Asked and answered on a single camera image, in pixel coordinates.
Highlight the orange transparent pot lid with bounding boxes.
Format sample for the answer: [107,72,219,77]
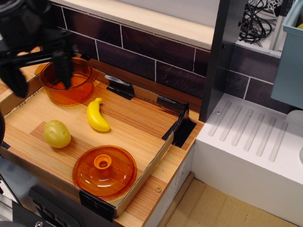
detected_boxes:
[72,145,137,201]

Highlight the white dish drainer block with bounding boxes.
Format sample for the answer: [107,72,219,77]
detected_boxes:
[192,95,303,226]

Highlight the tangled black cables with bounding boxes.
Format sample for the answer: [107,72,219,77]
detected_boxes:
[238,0,279,47]

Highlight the brass screw in counter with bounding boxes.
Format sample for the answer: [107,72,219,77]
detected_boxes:
[155,187,162,192]

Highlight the yellow toy potato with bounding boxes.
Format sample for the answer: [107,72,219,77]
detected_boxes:
[44,120,71,148]

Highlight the light blue bin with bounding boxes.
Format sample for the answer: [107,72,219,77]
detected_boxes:
[271,0,303,109]

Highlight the dark grey vertical post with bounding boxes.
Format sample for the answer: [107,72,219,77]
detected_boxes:
[199,0,246,122]

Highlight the orange transparent pot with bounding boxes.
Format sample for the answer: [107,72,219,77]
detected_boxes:
[35,57,101,106]

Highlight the cardboard fence with black tape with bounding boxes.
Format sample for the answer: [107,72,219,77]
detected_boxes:
[0,59,200,217]

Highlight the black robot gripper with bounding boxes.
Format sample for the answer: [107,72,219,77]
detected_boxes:
[0,0,77,98]

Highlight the yellow toy banana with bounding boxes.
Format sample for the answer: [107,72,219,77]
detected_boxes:
[87,98,110,132]

